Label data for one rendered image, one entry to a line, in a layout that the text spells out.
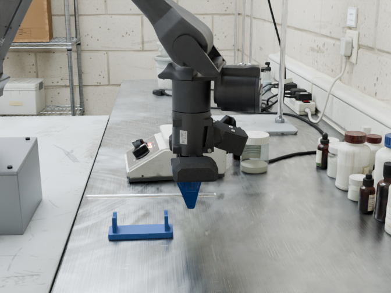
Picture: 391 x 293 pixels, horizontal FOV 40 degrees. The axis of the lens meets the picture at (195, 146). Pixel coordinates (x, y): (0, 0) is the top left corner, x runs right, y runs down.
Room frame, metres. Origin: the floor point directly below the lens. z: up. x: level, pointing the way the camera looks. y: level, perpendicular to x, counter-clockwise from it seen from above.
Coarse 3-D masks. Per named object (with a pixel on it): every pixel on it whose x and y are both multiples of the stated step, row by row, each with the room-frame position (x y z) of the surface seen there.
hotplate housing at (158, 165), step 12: (168, 144) 1.04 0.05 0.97; (156, 156) 1.01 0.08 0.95; (168, 156) 1.01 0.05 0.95; (216, 156) 1.03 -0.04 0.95; (132, 168) 1.01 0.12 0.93; (144, 168) 1.01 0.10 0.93; (156, 168) 1.01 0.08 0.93; (168, 168) 1.01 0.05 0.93; (132, 180) 1.00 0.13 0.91; (144, 180) 1.01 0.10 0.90; (156, 180) 1.01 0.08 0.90
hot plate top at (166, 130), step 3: (162, 126) 1.12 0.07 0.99; (165, 126) 1.12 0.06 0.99; (168, 126) 1.12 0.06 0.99; (171, 126) 1.12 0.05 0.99; (162, 129) 1.10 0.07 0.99; (165, 129) 1.10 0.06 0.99; (168, 129) 1.10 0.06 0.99; (171, 129) 1.10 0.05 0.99; (162, 132) 1.07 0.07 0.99; (165, 132) 1.07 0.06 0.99; (168, 132) 1.07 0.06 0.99; (171, 132) 1.07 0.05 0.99; (162, 135) 1.07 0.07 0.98; (165, 135) 1.04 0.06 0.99; (168, 135) 1.04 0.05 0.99; (165, 138) 1.03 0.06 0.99; (168, 138) 1.02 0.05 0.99; (165, 141) 1.03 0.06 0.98; (168, 141) 1.02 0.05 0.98
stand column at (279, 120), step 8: (280, 40) 1.48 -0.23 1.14; (280, 48) 1.48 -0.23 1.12; (280, 56) 1.48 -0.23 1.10; (280, 64) 1.48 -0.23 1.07; (280, 72) 1.48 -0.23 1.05; (280, 80) 1.48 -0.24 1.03; (280, 88) 1.48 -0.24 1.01; (280, 96) 1.48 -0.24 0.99; (280, 104) 1.48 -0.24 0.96; (280, 112) 1.48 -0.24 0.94; (280, 120) 1.47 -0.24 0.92
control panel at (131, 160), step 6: (150, 138) 1.12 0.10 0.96; (150, 144) 1.08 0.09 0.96; (156, 144) 1.06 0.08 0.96; (132, 150) 1.11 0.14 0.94; (150, 150) 1.05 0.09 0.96; (156, 150) 1.03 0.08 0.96; (132, 156) 1.07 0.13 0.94; (144, 156) 1.03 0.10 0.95; (132, 162) 1.03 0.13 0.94; (138, 162) 1.01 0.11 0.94
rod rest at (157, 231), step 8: (112, 224) 0.76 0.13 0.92; (144, 224) 0.79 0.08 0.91; (152, 224) 0.79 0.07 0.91; (160, 224) 0.79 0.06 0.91; (168, 224) 0.79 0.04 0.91; (112, 232) 0.76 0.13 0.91; (120, 232) 0.76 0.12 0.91; (128, 232) 0.76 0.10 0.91; (136, 232) 0.76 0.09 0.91; (144, 232) 0.76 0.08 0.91; (152, 232) 0.76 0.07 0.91; (160, 232) 0.76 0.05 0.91; (168, 232) 0.76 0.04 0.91
